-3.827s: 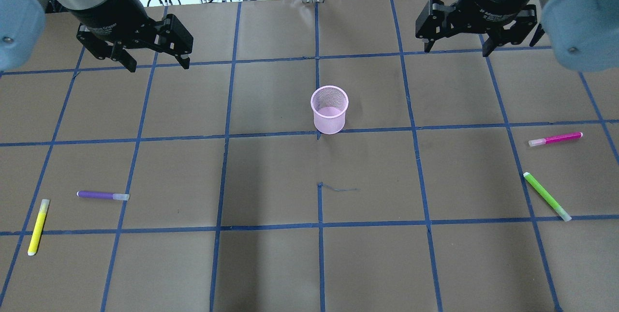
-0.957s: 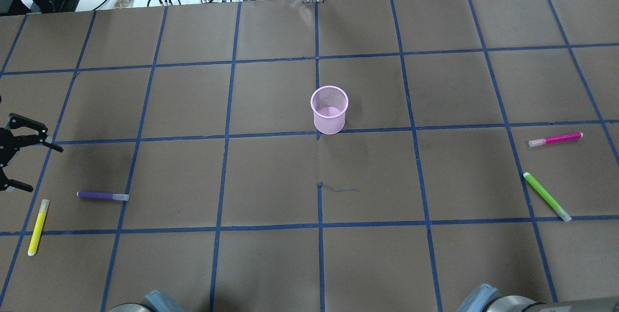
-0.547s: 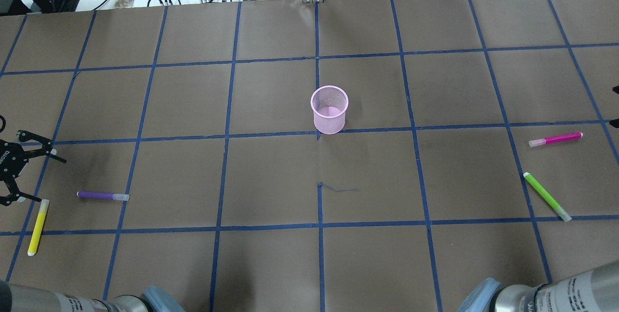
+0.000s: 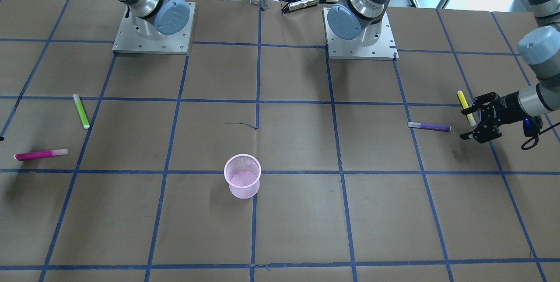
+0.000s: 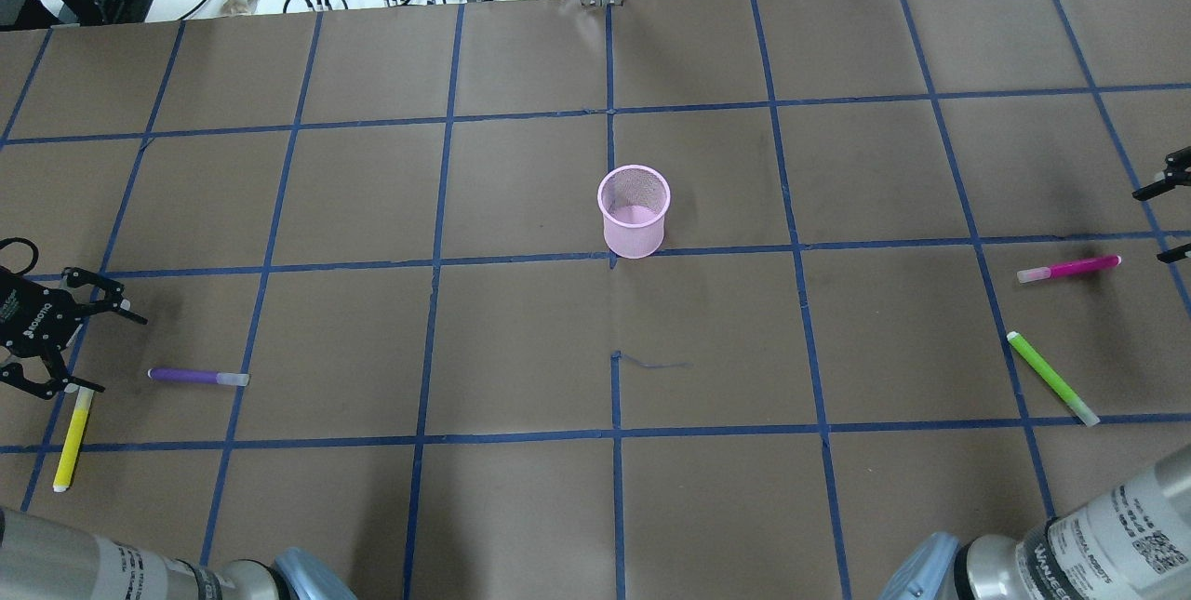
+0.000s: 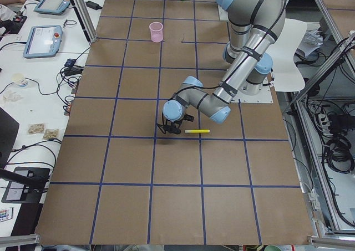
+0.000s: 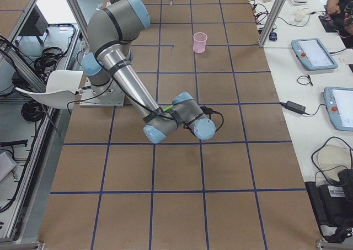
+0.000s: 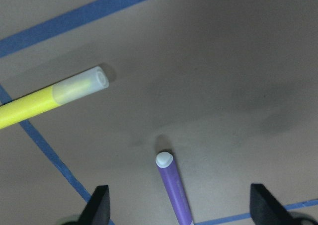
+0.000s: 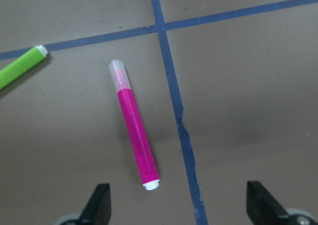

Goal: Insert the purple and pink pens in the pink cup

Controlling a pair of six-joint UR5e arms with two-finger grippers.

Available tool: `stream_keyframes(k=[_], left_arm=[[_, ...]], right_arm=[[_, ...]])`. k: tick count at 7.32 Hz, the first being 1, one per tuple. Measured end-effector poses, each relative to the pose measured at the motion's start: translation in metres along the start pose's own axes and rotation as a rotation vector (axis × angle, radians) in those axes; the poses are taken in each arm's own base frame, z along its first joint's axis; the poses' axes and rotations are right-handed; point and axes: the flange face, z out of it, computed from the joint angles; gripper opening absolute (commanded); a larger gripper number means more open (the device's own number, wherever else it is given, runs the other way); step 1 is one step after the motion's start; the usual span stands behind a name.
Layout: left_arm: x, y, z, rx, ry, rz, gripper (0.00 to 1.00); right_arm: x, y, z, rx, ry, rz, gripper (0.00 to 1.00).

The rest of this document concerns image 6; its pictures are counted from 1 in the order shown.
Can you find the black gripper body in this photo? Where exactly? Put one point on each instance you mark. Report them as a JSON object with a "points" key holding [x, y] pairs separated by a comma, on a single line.
{"points": [[172, 128]]}

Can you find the yellow pen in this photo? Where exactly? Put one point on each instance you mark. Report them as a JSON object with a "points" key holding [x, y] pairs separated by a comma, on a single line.
{"points": [[197, 131]]}

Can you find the brown paper table mat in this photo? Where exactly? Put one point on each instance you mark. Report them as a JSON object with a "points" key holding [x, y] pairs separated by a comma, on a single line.
{"points": [[119, 180]]}

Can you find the black power adapter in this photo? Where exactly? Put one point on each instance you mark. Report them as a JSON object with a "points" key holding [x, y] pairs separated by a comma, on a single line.
{"points": [[93, 5]]}

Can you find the near blue teach pendant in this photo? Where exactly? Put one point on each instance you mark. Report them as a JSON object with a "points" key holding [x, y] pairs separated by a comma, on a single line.
{"points": [[43, 41]]}

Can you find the far blue teach pendant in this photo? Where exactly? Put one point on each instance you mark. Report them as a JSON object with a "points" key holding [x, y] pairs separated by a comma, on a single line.
{"points": [[53, 7]]}

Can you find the pink mesh cup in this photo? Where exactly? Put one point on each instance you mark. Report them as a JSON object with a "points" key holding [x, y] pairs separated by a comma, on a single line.
{"points": [[156, 32]]}

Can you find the blue teach pendant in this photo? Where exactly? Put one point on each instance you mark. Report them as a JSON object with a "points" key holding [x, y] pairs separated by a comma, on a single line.
{"points": [[53, 7], [43, 41]]}

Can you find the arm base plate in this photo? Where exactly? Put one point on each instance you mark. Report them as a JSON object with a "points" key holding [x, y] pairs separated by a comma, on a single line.
{"points": [[223, 15], [254, 94]]}

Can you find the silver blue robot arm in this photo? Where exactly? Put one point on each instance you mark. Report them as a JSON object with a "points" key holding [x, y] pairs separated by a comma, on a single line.
{"points": [[255, 25]]}

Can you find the white paper cup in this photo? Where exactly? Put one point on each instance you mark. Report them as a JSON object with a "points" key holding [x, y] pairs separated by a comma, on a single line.
{"points": [[19, 79]]}

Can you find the aluminium frame post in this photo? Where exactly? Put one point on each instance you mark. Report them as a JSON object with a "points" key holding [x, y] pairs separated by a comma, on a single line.
{"points": [[84, 20]]}

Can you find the white chair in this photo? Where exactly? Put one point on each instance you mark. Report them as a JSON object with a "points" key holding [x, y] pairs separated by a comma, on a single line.
{"points": [[287, 76]]}

